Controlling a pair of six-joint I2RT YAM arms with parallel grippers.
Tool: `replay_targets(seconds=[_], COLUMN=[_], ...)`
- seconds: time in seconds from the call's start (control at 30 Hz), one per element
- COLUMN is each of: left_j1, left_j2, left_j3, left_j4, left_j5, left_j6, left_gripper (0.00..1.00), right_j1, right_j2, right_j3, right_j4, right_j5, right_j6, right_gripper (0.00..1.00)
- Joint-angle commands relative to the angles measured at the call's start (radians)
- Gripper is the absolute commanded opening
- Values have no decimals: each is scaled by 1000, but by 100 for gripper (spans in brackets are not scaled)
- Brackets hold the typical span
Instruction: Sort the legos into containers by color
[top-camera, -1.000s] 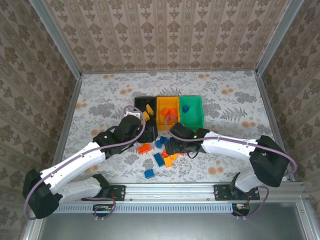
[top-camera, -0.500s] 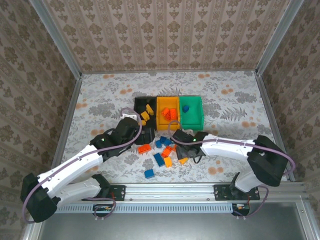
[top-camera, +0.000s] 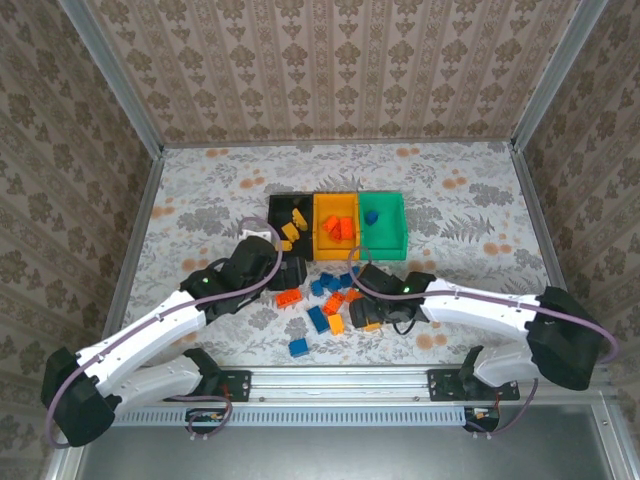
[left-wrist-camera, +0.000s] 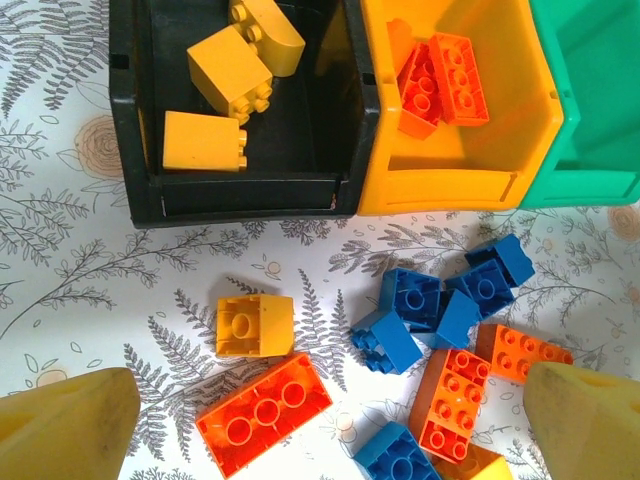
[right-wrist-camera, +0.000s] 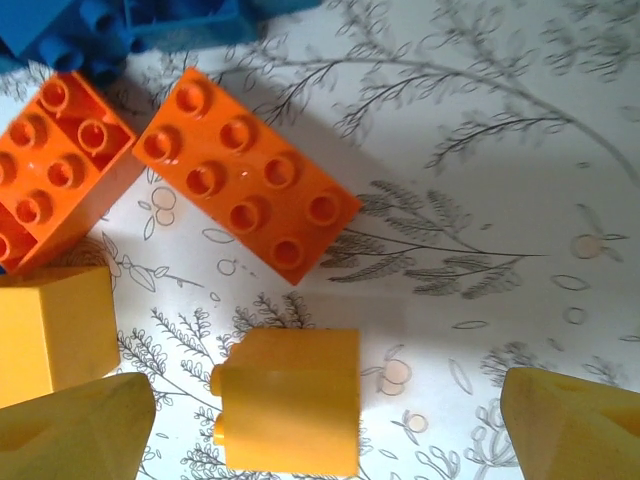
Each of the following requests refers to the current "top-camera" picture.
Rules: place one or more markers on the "yellow lego brick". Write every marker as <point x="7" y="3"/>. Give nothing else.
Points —
<point x="286" y="245"/>
<point x="299" y="219"/>
<point x="290" y="231"/>
<point x="336" y="324"/>

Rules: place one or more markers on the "orange lego brick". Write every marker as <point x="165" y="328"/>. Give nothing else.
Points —
<point x="334" y="302"/>
<point x="353" y="295"/>
<point x="288" y="298"/>
<point x="336" y="235"/>
<point x="346" y="228"/>
<point x="331" y="223"/>

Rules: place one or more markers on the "blue lego brick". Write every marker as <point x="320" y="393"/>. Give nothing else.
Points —
<point x="316" y="288"/>
<point x="335" y="285"/>
<point x="371" y="216"/>
<point x="325" y="280"/>
<point x="318" y="320"/>
<point x="346" y="278"/>
<point x="298" y="347"/>

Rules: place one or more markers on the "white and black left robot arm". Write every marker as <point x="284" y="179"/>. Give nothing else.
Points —
<point x="150" y="325"/>

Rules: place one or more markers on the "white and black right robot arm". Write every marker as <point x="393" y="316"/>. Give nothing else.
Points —
<point x="480" y="305"/>

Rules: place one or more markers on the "green plastic bin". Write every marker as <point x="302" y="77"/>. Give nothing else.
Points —
<point x="385" y="240"/>

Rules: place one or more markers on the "black plastic bin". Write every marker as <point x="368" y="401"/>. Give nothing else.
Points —
<point x="280" y="205"/>

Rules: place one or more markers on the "yellow plastic bin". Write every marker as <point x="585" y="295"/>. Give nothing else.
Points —
<point x="324" y="247"/>

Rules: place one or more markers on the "grey metal sheet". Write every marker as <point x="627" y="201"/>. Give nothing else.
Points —
<point x="350" y="452"/>

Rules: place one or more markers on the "black base electronics box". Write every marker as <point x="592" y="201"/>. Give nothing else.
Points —
<point x="202" y="419"/>
<point x="482" y="419"/>

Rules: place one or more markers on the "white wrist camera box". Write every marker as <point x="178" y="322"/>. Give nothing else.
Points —
<point x="254" y="235"/>

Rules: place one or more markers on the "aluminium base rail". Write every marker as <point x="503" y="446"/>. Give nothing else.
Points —
<point x="340" y="386"/>

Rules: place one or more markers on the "aluminium table side rail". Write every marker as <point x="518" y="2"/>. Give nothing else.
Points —
<point x="132" y="250"/>
<point x="537" y="220"/>

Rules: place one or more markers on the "aluminium table back rail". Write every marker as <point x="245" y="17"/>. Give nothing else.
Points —
<point x="340" y="143"/>

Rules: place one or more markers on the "aluminium frame corner post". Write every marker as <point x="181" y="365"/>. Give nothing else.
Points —
<point x="560" y="75"/>
<point x="115" y="85"/>

